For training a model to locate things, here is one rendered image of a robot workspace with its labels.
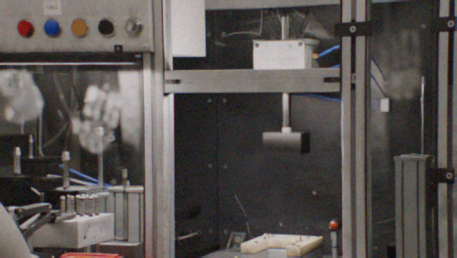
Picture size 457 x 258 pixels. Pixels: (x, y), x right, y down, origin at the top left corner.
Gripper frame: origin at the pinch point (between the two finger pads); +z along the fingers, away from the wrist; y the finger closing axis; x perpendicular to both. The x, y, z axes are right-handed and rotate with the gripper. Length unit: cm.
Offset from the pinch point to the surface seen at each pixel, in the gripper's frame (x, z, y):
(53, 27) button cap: 11.2, 17.8, 38.4
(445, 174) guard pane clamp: -68, 19, 10
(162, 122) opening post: -11.4, 19.4, 19.3
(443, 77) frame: -67, 19, 27
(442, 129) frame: -67, 19, 18
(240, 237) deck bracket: -10, 61, -11
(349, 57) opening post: -50, 20, 31
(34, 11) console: 15.9, 18.8, 41.5
